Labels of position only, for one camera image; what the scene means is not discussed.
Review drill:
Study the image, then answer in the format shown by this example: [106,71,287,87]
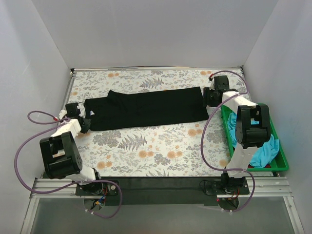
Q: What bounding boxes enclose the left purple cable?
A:
[14,111,122,219]

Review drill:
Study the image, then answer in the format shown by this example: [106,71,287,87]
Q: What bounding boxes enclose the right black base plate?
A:
[199,178,250,195]

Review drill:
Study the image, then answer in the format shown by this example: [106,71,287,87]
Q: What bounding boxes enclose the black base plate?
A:
[75,180,118,196]
[199,178,250,195]

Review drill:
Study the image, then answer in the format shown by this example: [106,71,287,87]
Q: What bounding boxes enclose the black t shirt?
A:
[84,87,209,131]

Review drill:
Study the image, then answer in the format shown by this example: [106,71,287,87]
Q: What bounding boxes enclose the aluminium frame rail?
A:
[30,177,293,198]

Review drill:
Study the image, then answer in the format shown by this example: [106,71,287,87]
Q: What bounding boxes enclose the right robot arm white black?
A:
[203,76,271,194]

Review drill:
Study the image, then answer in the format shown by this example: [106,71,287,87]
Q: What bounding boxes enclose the red t shirt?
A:
[228,144,274,170]

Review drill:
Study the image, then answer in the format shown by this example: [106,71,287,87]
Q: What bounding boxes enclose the cyan t shirt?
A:
[227,112,279,168]

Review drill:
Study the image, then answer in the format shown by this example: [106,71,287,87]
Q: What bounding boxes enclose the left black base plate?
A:
[75,180,118,196]

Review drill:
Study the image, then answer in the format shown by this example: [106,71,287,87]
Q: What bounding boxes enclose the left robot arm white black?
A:
[39,102,104,195]

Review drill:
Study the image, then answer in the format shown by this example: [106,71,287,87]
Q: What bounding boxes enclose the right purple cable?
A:
[201,70,256,213]

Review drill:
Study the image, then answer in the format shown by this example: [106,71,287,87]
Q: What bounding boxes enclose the purple cable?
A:
[201,70,256,213]
[14,111,122,219]

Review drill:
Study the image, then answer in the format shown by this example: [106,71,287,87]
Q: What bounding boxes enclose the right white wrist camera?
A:
[209,77,215,90]

